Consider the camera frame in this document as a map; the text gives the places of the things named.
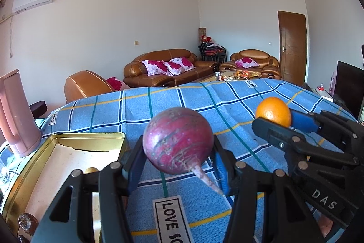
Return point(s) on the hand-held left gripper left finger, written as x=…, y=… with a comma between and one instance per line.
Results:
x=136, y=172

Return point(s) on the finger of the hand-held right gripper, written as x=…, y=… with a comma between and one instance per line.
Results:
x=273, y=132
x=304, y=120

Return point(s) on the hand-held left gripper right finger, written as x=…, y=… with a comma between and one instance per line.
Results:
x=223, y=174

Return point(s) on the large orange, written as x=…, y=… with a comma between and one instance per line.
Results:
x=273, y=110

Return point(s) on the purple round radish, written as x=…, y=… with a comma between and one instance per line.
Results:
x=176, y=140

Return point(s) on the gold tin box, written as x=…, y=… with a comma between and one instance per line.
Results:
x=71, y=157

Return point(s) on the person's right hand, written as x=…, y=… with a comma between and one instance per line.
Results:
x=327, y=227

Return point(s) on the pink box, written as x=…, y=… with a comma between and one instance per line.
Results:
x=332, y=85

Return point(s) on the small oval orange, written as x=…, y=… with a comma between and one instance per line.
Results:
x=91, y=170

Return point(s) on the black television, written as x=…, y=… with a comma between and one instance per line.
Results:
x=348, y=83

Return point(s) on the plate of fruit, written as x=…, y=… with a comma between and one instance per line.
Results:
x=241, y=73

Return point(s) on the blue plaid tablecloth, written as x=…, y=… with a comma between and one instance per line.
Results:
x=199, y=106

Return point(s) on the pink floral pillow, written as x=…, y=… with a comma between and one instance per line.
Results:
x=247, y=62
x=116, y=84
x=155, y=67
x=180, y=65

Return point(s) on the brown wooden door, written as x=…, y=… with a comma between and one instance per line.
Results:
x=293, y=46

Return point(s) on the wooden coffee table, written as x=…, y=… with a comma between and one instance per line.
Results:
x=204, y=79

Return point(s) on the stack of dark chairs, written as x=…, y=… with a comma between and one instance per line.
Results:
x=213, y=54

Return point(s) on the black round stool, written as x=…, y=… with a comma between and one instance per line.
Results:
x=38, y=108

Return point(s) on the tall patterned floor vase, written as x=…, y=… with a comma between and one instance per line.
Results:
x=202, y=34

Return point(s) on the brown leather sofa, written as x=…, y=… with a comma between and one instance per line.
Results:
x=170, y=55

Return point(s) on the pink plastic jug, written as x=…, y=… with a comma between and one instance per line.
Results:
x=17, y=117

